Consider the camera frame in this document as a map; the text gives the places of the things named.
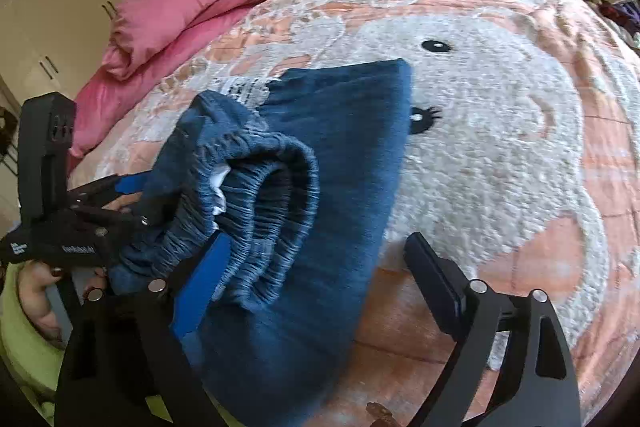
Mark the purple clothes pile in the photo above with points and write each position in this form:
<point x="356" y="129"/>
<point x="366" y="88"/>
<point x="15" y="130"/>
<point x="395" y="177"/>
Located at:
<point x="625" y="15"/>

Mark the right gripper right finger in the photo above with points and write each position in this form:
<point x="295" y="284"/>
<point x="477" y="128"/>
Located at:
<point x="536" y="385"/>

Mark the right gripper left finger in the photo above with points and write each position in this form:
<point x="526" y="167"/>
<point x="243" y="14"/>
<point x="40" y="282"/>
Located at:
<point x="124" y="364"/>

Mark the pink folded quilt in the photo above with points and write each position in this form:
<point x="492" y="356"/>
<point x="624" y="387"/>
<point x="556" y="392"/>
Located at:
<point x="149" y="40"/>

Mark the blue denim pants lace trim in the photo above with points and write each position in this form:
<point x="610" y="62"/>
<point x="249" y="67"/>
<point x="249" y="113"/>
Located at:
<point x="303" y="185"/>

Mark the left hand red nails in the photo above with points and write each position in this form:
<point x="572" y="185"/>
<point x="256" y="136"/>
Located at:
<point x="36" y="277"/>

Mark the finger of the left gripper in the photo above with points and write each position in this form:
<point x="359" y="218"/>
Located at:
<point x="104" y="191"/>

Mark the peach white patterned bedspread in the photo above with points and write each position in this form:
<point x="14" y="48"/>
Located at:
<point x="530" y="179"/>

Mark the green sleeve forearm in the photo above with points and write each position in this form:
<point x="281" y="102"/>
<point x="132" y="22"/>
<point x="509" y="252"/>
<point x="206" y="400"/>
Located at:
<point x="32" y="360"/>

